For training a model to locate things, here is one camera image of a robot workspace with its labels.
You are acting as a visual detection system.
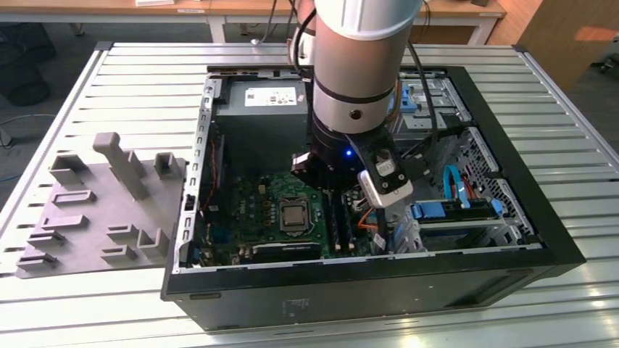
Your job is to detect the wooden cabinet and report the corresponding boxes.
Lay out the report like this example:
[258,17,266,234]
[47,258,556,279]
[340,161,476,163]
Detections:
[518,0,619,91]

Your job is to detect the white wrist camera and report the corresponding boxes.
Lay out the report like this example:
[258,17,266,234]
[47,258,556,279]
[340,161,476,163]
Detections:
[357,170,416,210]

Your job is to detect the metal drive cage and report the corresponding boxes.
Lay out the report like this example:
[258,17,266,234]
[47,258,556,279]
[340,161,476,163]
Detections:
[385,68,473,146]

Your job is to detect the green motherboard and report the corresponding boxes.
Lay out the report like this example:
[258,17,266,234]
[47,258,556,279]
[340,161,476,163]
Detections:
[202,170,388,265]

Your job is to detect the wooden desk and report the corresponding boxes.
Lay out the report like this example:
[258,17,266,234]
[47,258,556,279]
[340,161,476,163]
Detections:
[0,0,506,44]

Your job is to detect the black camera bracket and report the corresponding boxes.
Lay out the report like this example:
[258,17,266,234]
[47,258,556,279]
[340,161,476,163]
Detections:
[342,132,412,195]

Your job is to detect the silver CPU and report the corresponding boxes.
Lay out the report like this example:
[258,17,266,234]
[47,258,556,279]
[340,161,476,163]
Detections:
[282,205,308,228]

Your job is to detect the grey power supply unit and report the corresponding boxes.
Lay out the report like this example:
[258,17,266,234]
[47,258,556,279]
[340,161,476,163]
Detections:
[214,79,314,175]

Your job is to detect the thin red black wire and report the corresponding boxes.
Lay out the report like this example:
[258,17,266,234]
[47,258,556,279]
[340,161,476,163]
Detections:
[199,137,226,213]

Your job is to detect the metal socket cover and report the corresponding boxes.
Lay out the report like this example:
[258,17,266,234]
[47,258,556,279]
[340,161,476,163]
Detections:
[275,195,314,239]

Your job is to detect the black office chair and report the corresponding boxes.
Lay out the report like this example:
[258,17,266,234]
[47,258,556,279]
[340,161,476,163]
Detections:
[0,21,57,106]

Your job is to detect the grey parts rack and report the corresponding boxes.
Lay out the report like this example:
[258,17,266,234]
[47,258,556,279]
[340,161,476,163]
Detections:
[13,133,190,281]

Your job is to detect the light blue flat cable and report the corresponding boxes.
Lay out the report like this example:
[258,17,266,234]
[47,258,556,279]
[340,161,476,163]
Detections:
[441,165,473,210]

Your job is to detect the black PC case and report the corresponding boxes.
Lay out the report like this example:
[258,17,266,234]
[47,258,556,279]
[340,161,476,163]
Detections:
[159,65,586,331]

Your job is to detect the blue carrier with disk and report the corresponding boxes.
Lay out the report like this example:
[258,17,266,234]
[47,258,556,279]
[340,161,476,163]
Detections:
[409,201,502,223]

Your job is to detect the light blue drive carrier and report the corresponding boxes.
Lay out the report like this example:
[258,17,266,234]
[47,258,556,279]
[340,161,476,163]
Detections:
[396,80,420,114]

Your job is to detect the metal disk bay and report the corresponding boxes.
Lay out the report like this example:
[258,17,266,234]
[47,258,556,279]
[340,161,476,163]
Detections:
[388,201,541,254]

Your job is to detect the black graphics card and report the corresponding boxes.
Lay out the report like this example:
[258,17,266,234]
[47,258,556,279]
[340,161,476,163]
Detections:
[250,241,321,264]

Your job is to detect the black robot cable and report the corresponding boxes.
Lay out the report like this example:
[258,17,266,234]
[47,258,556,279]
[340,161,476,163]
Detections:
[404,38,441,182]
[287,0,318,70]

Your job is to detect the orange yellow red wire bundle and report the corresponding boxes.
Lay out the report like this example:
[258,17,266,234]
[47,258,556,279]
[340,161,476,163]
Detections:
[357,207,388,230]

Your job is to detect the dark cable bundle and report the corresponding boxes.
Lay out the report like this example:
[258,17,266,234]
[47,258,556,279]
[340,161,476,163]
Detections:
[396,126,468,171]

